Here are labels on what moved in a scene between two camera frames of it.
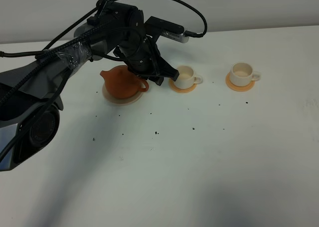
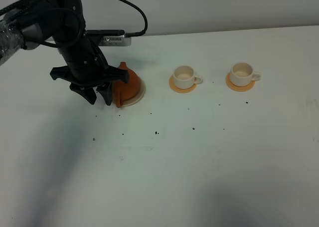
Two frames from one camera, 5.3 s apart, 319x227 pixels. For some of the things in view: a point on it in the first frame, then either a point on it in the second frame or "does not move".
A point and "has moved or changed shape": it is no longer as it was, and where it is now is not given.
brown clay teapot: [121, 83] has moved or changed shape
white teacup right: [241, 74] does not move
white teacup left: [187, 79] does not move
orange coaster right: [239, 89] does not move
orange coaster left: [175, 88] does not move
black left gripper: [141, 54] -> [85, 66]
